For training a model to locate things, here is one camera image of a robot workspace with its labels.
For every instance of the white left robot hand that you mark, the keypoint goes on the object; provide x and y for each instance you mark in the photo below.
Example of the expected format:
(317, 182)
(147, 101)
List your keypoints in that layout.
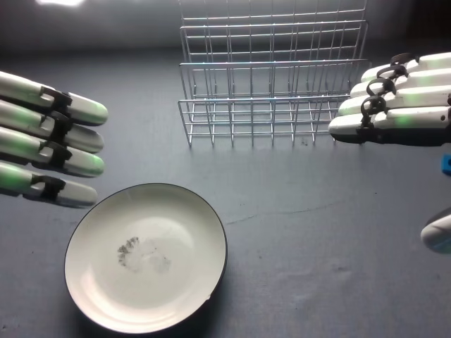
(28, 116)

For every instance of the white plate with black rim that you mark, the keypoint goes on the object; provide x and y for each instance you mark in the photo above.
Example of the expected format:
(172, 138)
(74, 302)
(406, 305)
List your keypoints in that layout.
(148, 253)

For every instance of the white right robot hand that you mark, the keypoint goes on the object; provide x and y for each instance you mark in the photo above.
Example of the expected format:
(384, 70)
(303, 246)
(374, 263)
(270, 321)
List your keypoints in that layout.
(415, 116)

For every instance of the blue plastic block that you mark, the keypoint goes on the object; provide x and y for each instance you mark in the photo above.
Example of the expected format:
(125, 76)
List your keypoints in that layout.
(446, 164)

